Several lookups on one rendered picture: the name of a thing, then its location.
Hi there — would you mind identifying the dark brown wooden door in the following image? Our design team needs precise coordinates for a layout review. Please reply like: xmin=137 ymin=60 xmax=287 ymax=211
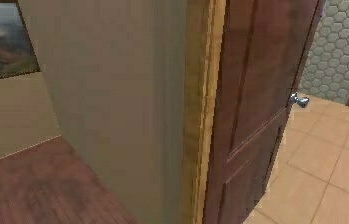
xmin=202 ymin=0 xmax=326 ymax=224

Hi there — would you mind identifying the silver door knob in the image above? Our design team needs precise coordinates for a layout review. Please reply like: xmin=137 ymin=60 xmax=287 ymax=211
xmin=288 ymin=92 xmax=310 ymax=109

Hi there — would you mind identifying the framed landscape painting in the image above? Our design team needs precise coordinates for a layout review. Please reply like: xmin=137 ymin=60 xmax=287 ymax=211
xmin=0 ymin=0 xmax=42 ymax=83

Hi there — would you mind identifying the light wooden door frame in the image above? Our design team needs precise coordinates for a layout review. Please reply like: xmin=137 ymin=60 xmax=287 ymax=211
xmin=179 ymin=0 xmax=228 ymax=224

